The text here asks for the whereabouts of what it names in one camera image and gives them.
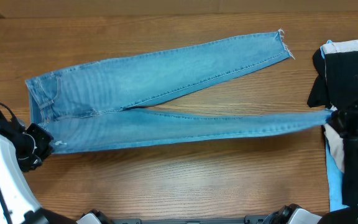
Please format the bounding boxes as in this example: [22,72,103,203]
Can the black garment in pile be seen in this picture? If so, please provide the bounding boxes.
[306,48,358,208]

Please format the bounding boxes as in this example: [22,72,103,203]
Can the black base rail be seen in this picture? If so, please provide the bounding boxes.
[111,215,271,224]

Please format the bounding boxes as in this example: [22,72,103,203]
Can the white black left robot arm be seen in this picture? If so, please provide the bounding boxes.
[0,103,100,224]

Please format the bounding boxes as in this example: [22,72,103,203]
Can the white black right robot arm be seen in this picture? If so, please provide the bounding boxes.
[259,101,358,223]

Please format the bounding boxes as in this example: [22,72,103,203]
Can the light blue denim jeans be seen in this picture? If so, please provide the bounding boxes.
[25,30,331,154]

